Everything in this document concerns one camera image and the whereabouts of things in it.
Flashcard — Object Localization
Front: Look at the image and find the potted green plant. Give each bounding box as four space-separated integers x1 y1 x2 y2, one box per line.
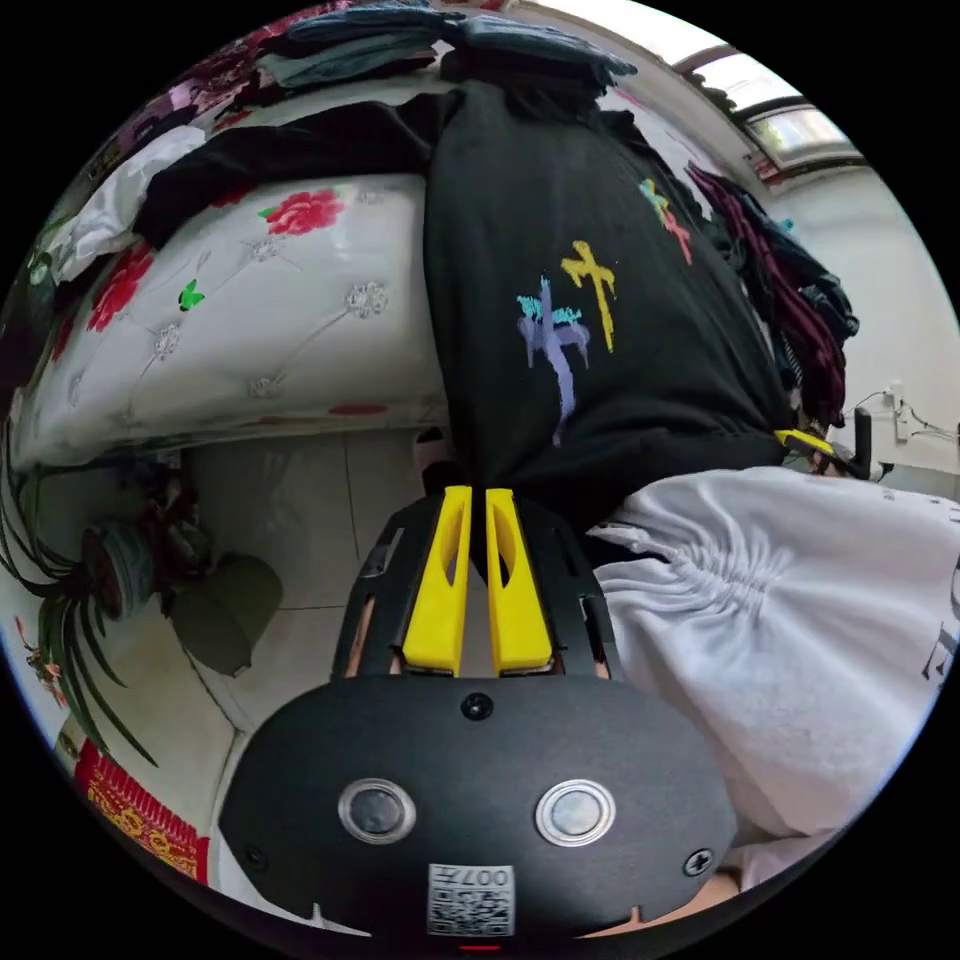
0 416 198 770

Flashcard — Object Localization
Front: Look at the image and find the pile of clothes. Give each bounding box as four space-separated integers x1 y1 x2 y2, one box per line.
683 163 862 433
253 5 640 100

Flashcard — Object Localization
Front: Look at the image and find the black hoodie with colourful print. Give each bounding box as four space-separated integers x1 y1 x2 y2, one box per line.
133 80 798 520

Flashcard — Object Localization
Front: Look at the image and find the person's body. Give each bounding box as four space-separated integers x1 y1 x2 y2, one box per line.
588 464 960 890

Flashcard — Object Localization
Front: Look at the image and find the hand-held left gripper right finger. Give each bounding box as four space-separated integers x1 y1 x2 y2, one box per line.
485 487 558 674

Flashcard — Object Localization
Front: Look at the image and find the white garment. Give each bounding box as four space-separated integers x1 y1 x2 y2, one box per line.
56 125 208 265

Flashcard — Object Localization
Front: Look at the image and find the person's left hand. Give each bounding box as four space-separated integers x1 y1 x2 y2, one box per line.
667 868 760 931

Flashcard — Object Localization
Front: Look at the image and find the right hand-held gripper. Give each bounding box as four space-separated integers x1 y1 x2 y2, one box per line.
774 428 895 483

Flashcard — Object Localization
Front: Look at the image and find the window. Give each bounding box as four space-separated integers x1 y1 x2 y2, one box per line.
671 43 868 175

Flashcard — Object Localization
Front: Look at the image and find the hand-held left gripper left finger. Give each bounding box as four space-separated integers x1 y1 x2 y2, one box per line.
401 485 475 678

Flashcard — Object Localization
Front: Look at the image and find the bed with floral quilt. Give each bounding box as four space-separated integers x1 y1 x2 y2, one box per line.
11 7 703 472

